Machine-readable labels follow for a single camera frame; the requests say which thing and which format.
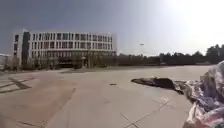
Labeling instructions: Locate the large white multi-storey building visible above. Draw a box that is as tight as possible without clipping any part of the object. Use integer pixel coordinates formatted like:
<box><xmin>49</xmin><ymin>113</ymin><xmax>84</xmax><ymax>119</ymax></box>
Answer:
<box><xmin>12</xmin><ymin>29</ymin><xmax>118</xmax><ymax>70</ymax></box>

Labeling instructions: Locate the row of trees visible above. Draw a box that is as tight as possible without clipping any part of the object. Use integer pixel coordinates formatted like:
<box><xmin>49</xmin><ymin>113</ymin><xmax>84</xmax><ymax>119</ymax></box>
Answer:
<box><xmin>116</xmin><ymin>43</ymin><xmax>224</xmax><ymax>67</ymax></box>

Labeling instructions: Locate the pale debris pile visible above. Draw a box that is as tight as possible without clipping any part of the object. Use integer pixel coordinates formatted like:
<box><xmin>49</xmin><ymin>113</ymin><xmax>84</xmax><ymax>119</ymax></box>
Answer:
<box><xmin>130</xmin><ymin>59</ymin><xmax>224</xmax><ymax>128</ymax></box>

